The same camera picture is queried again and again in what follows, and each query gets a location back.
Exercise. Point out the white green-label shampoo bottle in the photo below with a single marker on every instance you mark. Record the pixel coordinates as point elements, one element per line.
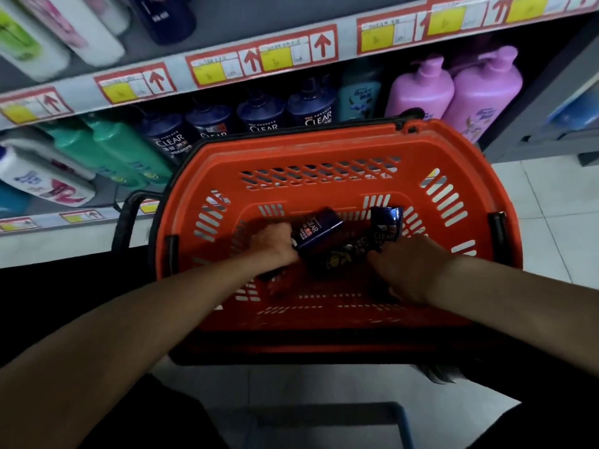
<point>33,51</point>

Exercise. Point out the person's right grey shoe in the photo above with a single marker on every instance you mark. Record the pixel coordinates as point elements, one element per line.
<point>440,373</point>

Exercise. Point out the person's left forearm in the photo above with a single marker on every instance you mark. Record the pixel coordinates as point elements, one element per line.
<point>117,336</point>

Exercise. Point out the white pump bottle blue cap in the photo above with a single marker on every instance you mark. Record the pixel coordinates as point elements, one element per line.
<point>42,177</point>

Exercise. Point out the small teal bottle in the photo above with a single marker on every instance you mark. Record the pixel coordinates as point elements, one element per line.
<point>359,95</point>

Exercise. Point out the white blue tube bottle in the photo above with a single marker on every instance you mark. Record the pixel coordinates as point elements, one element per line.
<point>575,109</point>

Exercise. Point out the navy green Clear bottle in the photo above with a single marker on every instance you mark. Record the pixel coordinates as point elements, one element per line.
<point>341,257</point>
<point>386,224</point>

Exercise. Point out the blue plastic stool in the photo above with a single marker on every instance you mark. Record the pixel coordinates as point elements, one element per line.
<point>405,434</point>

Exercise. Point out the person's left hand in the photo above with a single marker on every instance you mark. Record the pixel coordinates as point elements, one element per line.
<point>273,247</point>

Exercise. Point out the orange shopping basket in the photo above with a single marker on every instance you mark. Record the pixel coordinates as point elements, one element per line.
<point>327,144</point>

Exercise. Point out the white pink-label shampoo bottle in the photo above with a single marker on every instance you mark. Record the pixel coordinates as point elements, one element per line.
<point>110,13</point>
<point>84,37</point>

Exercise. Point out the navy round bottle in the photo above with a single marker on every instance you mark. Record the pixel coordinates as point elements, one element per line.
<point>208,119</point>
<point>166,135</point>
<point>311,105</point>
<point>261,112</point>

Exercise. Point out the person's black trousers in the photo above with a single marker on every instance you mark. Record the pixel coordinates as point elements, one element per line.
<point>47,294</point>

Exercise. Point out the person's right hand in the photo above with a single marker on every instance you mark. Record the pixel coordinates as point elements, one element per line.
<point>412,271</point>

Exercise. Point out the grey end rack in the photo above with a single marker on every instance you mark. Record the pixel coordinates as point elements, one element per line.
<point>515,144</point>

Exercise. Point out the purple pump bottle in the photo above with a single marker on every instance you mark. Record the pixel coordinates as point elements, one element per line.
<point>482,93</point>
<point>421,91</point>

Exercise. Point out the grey metal store shelving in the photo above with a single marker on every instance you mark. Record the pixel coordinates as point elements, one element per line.
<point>262,56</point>

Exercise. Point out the grey store shelf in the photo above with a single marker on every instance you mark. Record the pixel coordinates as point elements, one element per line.
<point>210,23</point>

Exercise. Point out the person's right forearm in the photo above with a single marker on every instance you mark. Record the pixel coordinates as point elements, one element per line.
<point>515,303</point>

